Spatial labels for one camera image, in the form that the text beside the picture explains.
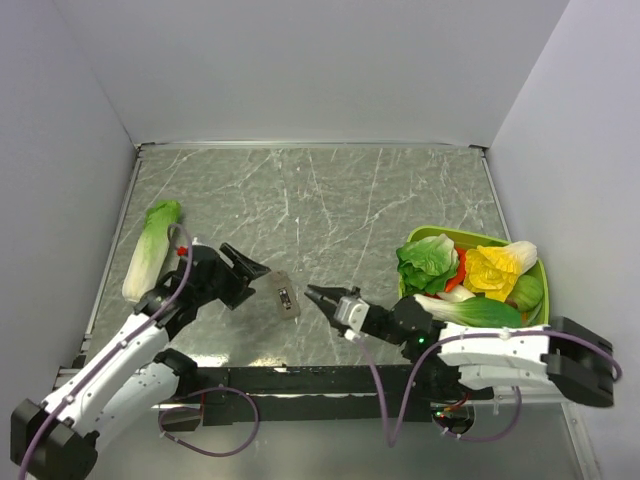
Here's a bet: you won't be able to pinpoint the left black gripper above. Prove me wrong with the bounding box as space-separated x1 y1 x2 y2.
196 243 269 309

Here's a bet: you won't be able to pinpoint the beige remote control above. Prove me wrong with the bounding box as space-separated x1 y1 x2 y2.
268 270 301 320

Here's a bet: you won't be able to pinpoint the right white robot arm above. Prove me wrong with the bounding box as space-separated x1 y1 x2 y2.
305 285 621 408

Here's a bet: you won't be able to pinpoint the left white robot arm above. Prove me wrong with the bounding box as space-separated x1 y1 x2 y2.
10 243 270 479

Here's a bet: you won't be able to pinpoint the green toy lettuce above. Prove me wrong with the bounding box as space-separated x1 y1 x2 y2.
396 234 460 296

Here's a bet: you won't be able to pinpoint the long napa cabbage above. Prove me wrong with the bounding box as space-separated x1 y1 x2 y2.
121 200 181 303

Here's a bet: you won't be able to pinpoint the white green bok choy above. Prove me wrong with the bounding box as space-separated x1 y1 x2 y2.
413 294 522 328

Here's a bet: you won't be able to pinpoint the red toy pepper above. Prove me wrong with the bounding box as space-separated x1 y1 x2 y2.
444 247 466 293

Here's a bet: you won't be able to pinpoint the green plastic basket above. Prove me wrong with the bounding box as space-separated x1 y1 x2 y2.
406 225 550 326

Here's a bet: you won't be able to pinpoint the yellow toy cabbage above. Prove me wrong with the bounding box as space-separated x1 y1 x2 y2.
463 241 538 302

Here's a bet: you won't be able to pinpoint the round green toy vegetable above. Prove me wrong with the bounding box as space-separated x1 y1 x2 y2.
505 275 544 313

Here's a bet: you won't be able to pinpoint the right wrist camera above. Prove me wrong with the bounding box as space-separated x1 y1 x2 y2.
334 296 370 342

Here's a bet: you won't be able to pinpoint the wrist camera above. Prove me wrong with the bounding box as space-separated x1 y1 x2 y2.
334 296 370 342
176 237 206 261

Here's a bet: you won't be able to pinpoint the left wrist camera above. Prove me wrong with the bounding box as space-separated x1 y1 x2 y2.
176 237 206 261

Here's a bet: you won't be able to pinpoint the black base frame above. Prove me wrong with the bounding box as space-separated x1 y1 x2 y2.
162 360 494 426

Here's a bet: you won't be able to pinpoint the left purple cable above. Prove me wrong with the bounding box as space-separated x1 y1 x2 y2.
17 223 261 480

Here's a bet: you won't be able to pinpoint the purple cable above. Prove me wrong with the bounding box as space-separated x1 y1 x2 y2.
17 223 261 480
357 327 624 449

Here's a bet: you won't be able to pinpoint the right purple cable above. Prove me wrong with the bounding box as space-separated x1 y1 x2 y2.
357 327 624 449

